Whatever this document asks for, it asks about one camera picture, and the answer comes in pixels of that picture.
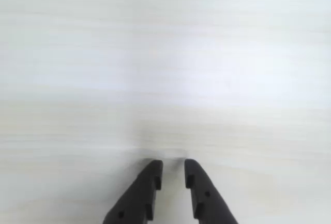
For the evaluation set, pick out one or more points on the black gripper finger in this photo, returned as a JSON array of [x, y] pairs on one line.
[[139, 195], [207, 203]]

